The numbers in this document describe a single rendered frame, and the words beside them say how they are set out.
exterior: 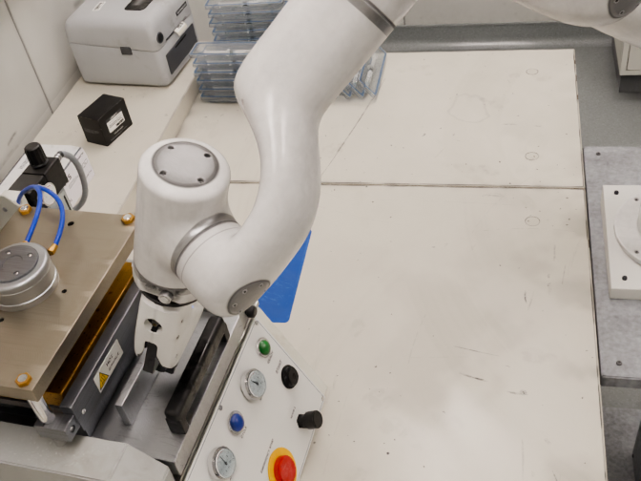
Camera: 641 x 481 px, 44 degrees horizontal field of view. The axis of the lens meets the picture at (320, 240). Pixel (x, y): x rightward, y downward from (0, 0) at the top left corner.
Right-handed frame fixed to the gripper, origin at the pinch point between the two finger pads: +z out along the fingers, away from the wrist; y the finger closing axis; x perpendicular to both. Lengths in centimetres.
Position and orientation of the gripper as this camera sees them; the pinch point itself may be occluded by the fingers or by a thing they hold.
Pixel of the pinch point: (164, 356)
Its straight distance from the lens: 97.3
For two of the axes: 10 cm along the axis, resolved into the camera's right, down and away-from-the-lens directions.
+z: -2.0, 6.6, 7.3
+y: 2.6, -6.8, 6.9
